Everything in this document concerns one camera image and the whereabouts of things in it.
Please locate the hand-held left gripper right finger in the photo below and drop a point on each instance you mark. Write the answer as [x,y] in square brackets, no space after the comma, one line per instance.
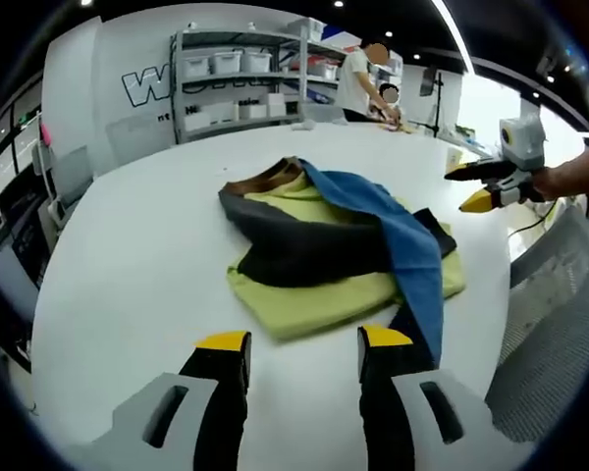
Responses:
[397,417]

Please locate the person's right hand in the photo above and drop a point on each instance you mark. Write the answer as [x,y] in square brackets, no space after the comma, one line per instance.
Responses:
[552,182]

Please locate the black tripod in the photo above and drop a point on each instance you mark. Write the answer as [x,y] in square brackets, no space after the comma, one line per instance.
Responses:
[440,108]

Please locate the ceiling spotlights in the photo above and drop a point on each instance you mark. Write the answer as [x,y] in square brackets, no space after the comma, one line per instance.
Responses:
[389,34]

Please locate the ceiling light strip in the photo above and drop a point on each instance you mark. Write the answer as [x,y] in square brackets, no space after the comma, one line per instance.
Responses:
[454,29]

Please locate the green plant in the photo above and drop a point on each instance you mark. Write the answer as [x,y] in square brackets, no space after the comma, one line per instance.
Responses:
[464,130]

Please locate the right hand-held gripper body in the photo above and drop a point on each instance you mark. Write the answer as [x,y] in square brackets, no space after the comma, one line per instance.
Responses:
[522,142]

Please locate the white crumpled object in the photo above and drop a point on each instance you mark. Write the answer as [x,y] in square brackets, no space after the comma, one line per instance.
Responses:
[304,126]

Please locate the group of white storage bins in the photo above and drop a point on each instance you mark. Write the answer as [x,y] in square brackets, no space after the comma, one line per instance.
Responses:
[226,61]

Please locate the yellow grey blue garment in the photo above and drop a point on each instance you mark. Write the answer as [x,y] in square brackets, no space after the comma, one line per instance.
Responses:
[304,245]

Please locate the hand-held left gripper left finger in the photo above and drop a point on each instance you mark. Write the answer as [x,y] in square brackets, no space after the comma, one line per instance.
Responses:
[191,417]

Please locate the grey metal shelving unit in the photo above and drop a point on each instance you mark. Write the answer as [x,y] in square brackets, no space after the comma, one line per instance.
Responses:
[226,77]
[303,73]

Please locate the dark standing panel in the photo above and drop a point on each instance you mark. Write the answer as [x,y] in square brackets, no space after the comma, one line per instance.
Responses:
[427,81]

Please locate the white paper cup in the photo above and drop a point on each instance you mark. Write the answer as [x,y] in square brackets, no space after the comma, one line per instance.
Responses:
[454,158]

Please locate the grey mesh office chair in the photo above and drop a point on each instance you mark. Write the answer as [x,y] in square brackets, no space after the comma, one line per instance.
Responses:
[545,343]

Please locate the pink hanging object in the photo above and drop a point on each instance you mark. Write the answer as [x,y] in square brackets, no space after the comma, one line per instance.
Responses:
[45,135]

